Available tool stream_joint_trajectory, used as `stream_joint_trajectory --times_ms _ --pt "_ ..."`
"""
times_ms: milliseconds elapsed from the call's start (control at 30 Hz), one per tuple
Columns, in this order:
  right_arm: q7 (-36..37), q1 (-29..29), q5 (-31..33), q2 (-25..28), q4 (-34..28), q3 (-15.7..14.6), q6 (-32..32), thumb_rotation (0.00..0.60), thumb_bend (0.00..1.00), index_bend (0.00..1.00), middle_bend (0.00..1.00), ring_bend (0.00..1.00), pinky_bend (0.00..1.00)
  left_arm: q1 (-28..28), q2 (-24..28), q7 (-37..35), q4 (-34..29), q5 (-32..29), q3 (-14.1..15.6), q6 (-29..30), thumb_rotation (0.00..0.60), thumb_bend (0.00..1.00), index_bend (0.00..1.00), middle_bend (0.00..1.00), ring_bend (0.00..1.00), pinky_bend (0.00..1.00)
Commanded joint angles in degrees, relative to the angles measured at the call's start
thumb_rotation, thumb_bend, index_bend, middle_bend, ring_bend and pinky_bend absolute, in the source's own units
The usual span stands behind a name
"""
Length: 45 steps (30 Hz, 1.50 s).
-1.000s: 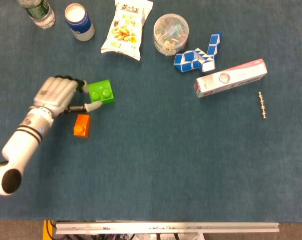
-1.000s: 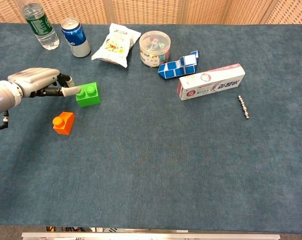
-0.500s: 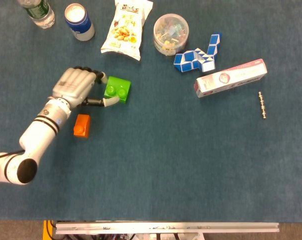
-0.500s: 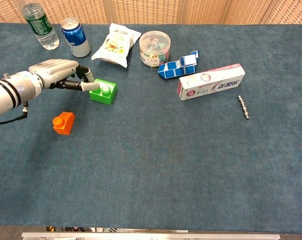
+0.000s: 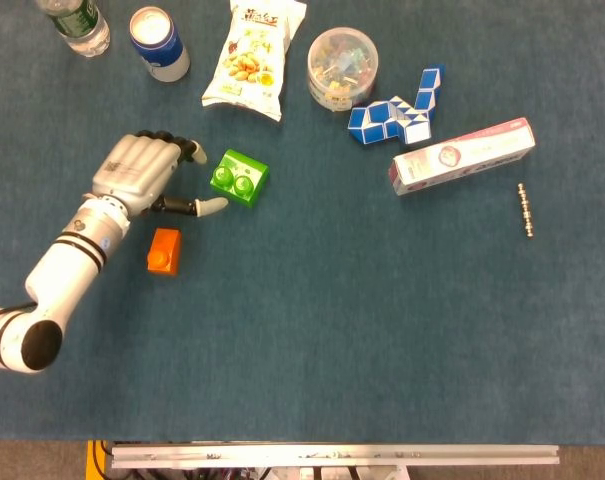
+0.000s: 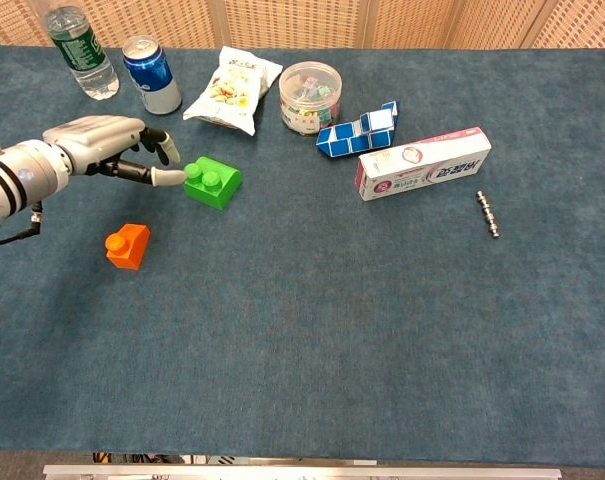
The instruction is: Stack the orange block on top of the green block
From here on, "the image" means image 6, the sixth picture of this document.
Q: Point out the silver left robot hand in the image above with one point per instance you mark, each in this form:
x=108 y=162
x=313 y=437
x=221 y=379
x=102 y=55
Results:
x=97 y=140

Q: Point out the orange toy brick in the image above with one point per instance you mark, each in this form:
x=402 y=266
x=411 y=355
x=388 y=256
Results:
x=132 y=247

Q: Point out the green toy brick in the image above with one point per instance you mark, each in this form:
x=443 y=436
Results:
x=217 y=187

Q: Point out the blue and silver drink can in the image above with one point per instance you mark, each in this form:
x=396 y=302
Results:
x=152 y=80

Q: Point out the clear green-label water bottle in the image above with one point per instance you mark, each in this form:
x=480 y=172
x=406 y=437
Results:
x=82 y=52

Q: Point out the white snack bag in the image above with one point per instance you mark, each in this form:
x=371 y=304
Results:
x=232 y=90

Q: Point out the clear round plastic jar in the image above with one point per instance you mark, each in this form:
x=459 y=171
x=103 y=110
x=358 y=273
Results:
x=309 y=97

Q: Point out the woven bamboo folding screen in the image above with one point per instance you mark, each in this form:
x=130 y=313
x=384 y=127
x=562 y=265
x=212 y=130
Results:
x=302 y=22

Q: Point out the blue-grey table cloth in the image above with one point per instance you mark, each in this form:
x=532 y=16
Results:
x=302 y=300

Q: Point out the blue and white snake puzzle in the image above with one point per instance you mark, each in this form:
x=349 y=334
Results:
x=362 y=132

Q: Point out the white and pink toothpaste box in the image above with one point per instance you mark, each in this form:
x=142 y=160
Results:
x=422 y=165

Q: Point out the silver metal beaded rod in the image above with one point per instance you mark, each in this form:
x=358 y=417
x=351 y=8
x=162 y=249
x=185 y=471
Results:
x=488 y=214

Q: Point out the silver aluminium rail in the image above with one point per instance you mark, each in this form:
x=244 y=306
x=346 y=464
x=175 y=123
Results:
x=302 y=472

